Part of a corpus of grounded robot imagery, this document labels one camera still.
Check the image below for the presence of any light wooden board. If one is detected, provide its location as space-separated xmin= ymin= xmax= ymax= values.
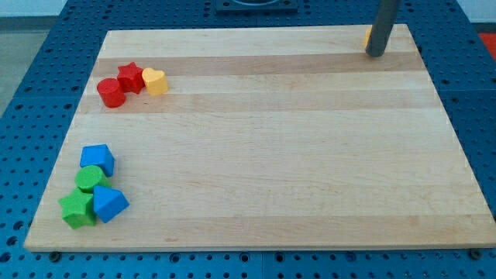
xmin=25 ymin=24 xmax=495 ymax=252

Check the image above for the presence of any yellow heart block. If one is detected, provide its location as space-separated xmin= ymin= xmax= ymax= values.
xmin=142 ymin=67 xmax=169 ymax=96

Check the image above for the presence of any blue cube block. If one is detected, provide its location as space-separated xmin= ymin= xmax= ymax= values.
xmin=80 ymin=144 xmax=115 ymax=177

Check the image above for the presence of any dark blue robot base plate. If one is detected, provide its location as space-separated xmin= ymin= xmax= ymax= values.
xmin=213 ymin=0 xmax=298 ymax=13

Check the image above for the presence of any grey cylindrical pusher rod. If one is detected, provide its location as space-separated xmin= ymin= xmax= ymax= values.
xmin=365 ymin=0 xmax=401 ymax=57

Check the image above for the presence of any blue triangular prism block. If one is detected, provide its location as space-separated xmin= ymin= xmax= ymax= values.
xmin=93 ymin=185 xmax=129 ymax=223

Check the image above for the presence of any red star block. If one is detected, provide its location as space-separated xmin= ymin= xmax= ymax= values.
xmin=117 ymin=62 xmax=144 ymax=94

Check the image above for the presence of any red cylinder block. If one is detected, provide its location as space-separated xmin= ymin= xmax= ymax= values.
xmin=97 ymin=78 xmax=126 ymax=109

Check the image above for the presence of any yellow block behind rod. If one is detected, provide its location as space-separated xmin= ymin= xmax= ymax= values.
xmin=363 ymin=26 xmax=373 ymax=49

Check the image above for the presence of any green star block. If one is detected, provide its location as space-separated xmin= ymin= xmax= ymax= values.
xmin=58 ymin=188 xmax=96 ymax=229

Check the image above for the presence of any green cylinder block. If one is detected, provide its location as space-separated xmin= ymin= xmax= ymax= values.
xmin=74 ymin=165 xmax=112 ymax=193

